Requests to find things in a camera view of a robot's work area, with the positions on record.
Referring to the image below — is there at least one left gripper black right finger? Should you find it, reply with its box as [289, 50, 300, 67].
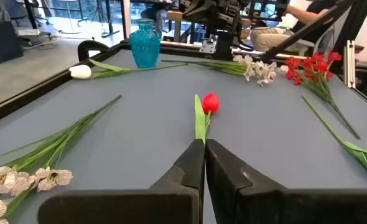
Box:
[205, 138, 367, 224]

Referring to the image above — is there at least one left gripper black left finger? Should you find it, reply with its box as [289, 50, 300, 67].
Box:
[37, 138, 206, 224]

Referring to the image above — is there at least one red tulip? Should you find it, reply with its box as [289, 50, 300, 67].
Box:
[302, 94, 367, 181]
[194, 92, 221, 144]

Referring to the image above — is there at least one white flower spray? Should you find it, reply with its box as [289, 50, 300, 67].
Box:
[161, 54, 289, 87]
[0, 94, 123, 224]

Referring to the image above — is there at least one red flower spray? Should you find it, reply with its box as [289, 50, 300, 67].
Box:
[284, 51, 361, 140]

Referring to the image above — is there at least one white tulip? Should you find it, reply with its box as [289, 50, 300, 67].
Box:
[68, 58, 189, 80]

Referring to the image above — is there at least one blue glass vase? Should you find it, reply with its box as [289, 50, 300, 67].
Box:
[129, 18, 162, 69]

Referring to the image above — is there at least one blue-grey table mat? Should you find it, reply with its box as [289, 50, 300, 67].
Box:
[0, 49, 367, 224]

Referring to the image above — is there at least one person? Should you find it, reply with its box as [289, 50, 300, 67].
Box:
[250, 0, 338, 54]

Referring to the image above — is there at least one silver aluminium profile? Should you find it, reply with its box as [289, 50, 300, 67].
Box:
[343, 39, 357, 90]

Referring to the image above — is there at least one black curved clamp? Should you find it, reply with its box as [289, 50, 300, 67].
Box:
[77, 39, 110, 62]

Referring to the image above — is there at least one black perforated box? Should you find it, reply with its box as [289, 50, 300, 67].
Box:
[0, 20, 24, 65]

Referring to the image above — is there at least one black table frame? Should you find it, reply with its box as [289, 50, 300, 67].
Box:
[0, 40, 367, 128]

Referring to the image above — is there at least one black diagonal frame strut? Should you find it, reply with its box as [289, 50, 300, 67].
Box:
[259, 0, 357, 63]

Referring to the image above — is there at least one black upright frame post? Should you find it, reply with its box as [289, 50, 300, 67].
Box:
[331, 0, 367, 55]

